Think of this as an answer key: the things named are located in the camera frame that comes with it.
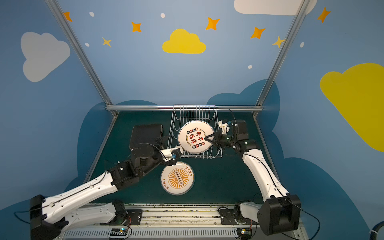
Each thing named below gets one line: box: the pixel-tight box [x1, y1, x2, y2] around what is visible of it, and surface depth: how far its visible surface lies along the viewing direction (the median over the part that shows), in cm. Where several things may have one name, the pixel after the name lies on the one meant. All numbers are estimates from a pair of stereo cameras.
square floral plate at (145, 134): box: [129, 124, 163, 150], surface depth 106 cm
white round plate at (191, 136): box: [178, 120, 214, 154], surface depth 80 cm
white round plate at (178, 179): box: [160, 161, 195, 196], surface depth 87 cm
